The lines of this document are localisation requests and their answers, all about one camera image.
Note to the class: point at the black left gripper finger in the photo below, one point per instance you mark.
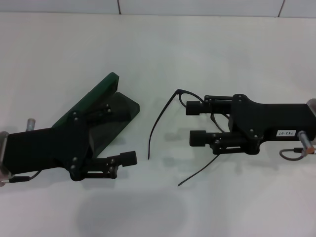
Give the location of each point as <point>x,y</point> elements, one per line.
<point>128,158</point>

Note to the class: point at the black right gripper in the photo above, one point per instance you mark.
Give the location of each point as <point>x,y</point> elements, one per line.
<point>266,118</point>

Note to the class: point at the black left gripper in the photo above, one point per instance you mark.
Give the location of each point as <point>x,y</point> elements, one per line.
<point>44,150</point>

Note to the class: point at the green glasses case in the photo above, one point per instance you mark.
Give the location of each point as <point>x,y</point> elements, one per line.
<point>98,93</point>

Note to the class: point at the black glasses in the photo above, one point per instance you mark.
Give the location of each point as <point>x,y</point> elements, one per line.
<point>161,115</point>

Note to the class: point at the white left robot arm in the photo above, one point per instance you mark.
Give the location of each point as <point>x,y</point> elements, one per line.
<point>3,172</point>

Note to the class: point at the silver left gripper connector post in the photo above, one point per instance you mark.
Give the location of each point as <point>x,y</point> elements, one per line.
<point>31,124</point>

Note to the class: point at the silver gripper connector post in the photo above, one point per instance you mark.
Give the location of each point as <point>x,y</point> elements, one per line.
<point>31,124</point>
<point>303,142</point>

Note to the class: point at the silver right gripper connector post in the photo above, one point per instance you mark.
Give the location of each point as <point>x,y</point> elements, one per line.
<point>303,142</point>

